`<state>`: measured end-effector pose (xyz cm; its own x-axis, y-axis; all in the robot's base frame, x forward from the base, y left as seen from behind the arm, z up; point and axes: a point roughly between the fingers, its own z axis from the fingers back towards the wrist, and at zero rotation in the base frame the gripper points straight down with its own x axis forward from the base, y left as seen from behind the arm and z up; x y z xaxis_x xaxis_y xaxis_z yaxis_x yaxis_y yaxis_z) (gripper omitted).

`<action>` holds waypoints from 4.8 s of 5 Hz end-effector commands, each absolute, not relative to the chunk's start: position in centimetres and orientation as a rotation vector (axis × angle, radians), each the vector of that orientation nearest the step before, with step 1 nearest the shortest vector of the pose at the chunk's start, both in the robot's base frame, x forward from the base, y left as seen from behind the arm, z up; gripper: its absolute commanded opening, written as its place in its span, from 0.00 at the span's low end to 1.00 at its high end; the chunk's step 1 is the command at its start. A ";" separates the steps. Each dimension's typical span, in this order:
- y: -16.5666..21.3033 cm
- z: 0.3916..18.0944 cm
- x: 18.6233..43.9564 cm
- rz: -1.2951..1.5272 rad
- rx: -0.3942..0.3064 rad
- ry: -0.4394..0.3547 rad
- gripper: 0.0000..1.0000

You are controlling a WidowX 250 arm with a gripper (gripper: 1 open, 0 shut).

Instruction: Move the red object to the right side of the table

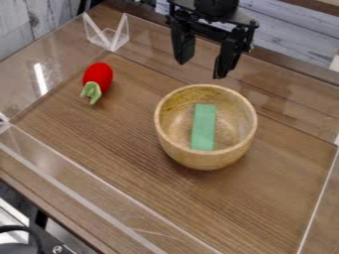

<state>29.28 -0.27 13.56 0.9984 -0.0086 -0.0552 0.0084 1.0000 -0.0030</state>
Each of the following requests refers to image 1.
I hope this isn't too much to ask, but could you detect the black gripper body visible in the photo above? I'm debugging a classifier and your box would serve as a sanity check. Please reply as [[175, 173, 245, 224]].
[[167, 0, 259, 52]]

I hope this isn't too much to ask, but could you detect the wooden bowl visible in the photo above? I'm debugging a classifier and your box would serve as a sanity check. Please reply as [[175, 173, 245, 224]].
[[154, 84, 258, 171]]

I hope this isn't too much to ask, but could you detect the red plush radish toy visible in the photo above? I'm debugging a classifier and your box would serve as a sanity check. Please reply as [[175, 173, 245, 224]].
[[82, 63, 114, 105]]

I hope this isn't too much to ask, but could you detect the green rectangular block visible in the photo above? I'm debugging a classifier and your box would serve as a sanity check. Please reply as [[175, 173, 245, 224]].
[[191, 103, 217, 151]]

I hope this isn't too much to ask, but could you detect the black cable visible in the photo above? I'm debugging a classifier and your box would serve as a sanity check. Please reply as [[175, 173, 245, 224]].
[[0, 224, 46, 254]]

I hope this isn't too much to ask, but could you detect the clear acrylic corner bracket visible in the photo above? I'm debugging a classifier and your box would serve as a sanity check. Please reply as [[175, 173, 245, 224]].
[[83, 13, 130, 52]]

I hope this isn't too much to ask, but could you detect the black table clamp bracket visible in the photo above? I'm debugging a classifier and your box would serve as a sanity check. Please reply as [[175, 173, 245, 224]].
[[30, 209, 86, 254]]

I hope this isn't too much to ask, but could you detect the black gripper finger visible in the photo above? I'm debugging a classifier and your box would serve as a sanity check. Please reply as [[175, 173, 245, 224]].
[[214, 37, 242, 79], [171, 20, 197, 64]]

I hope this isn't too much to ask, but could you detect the clear acrylic tray wall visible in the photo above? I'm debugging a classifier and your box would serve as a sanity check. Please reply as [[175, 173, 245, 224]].
[[0, 114, 222, 254]]

